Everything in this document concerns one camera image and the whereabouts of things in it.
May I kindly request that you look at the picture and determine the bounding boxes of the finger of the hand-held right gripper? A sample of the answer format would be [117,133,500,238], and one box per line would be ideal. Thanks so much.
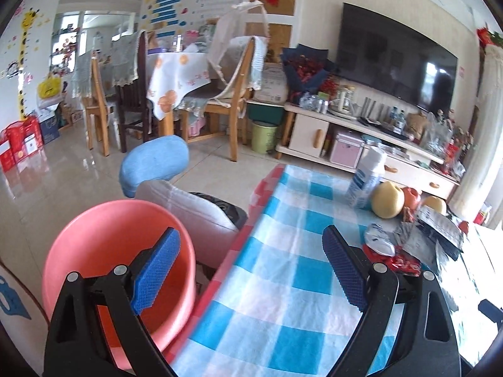
[477,300,503,331]

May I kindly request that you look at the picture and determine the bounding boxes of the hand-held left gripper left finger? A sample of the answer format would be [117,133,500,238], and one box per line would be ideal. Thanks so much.
[42,226,181,377]

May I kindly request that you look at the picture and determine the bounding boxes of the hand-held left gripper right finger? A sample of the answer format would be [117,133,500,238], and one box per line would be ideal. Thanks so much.
[321,225,462,377]

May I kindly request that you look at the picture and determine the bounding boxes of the white blue wrapper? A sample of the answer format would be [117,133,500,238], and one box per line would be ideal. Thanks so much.
[363,223,395,255]

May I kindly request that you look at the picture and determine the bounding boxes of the red foil wrapper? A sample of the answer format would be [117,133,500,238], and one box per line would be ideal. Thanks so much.
[362,243,421,276]

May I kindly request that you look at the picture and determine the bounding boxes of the silver foil wrapper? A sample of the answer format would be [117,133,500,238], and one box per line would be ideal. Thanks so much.
[434,239,450,276]
[394,222,437,264]

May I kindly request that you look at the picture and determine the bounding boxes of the pink plastic basin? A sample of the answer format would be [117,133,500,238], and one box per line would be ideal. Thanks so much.
[41,199,197,370]

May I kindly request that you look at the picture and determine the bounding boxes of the white printed medicine box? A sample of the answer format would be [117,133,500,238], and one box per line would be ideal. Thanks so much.
[417,206,465,260]

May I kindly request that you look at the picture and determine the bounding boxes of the blue white checked tablecloth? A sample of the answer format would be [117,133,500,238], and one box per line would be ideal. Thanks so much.
[173,164,503,377]

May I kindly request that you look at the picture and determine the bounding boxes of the yellow pear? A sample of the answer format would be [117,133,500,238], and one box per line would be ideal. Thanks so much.
[420,195,448,215]
[371,183,405,217]

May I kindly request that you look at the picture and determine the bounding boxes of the white bottle with blue label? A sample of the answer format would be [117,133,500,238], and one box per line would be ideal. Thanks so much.
[346,145,388,209]

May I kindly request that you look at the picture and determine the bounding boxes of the red apple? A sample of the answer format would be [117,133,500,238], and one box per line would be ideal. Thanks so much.
[401,186,422,209]

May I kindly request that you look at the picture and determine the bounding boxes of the blue cushion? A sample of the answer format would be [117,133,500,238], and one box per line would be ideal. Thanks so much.
[119,135,190,199]

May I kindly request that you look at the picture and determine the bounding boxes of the pink silver case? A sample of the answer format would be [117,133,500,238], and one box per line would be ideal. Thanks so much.
[329,131,364,169]

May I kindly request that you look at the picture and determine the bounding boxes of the cream television cabinet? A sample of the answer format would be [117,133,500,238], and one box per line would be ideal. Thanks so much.
[275,102,460,201]

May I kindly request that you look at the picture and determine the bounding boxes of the white blue printed panel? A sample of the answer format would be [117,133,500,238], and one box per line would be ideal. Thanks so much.
[0,259,52,331]

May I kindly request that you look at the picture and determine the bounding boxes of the light green bin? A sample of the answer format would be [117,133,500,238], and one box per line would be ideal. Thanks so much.
[251,121,279,155]

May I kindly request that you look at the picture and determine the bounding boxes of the blue capped bottles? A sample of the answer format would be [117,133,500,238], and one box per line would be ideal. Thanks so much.
[389,107,407,132]

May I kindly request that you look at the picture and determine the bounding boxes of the brown paper bag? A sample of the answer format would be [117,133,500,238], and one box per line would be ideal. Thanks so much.
[405,112,427,140]

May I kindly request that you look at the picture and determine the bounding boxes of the dark wooden chair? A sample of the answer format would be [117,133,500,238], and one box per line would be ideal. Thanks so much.
[114,31,158,152]

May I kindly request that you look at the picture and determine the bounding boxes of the clear plastic bag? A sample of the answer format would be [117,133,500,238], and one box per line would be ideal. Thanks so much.
[422,112,452,154]

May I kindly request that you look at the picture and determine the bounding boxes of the black router with antennas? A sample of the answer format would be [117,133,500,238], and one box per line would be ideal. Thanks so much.
[362,96,388,120]

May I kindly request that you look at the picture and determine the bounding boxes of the glass electric kettle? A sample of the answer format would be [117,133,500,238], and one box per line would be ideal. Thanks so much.
[328,86,358,116]

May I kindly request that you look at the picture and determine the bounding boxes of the cluster of small water bottles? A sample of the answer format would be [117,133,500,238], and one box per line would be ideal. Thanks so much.
[301,93,329,111]

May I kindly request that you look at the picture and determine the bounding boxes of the light wooden chair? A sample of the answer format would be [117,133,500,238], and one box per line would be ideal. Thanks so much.
[80,49,119,156]

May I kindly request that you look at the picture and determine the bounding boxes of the wooden chair with lace cloth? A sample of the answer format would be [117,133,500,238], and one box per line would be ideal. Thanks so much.
[179,37,256,161]

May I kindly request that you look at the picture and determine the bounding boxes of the dark green storage box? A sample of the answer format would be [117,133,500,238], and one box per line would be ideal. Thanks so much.
[247,100,285,124]

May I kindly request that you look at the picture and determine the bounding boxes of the blue box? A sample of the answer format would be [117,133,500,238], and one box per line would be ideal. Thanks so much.
[39,116,61,144]

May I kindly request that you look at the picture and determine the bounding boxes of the red gift boxes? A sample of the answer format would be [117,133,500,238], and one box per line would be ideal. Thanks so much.
[0,117,43,171]

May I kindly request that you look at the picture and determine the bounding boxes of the white rice sack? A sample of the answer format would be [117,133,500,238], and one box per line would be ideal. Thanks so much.
[253,63,289,103]

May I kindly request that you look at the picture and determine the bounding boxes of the white orange printed table cover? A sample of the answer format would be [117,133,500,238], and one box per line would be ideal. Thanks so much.
[146,51,211,120]

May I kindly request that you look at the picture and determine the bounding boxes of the dark blue flower bouquet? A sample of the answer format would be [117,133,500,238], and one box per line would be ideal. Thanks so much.
[281,45,338,95]

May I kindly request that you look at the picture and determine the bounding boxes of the lace covered standing air conditioner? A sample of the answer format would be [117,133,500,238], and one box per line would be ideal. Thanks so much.
[462,41,503,205]

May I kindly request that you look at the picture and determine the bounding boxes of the pale knitted chair cover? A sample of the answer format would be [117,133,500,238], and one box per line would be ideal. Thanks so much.
[71,49,99,97]
[111,30,149,87]
[247,36,270,91]

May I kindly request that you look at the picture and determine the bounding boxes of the yellow bag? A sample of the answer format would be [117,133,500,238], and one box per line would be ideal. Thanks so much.
[37,73,64,101]

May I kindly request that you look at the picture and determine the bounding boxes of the black flat television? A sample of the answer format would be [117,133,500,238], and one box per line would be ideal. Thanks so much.
[336,2,460,114]

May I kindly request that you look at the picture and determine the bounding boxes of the toy shelf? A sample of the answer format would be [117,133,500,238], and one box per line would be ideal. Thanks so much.
[51,24,81,75]

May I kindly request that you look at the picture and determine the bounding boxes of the white lace cloth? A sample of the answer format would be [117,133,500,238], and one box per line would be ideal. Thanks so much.
[206,1,272,99]

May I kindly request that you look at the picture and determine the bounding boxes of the red green ornament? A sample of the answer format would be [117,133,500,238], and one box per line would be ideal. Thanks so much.
[476,27,503,48]

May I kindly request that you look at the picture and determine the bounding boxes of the colourful wall poster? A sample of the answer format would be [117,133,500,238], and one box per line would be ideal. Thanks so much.
[139,0,244,36]

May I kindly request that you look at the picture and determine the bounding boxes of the yellow giraffe wall sticker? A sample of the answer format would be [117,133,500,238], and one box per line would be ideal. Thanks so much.
[16,8,44,120]

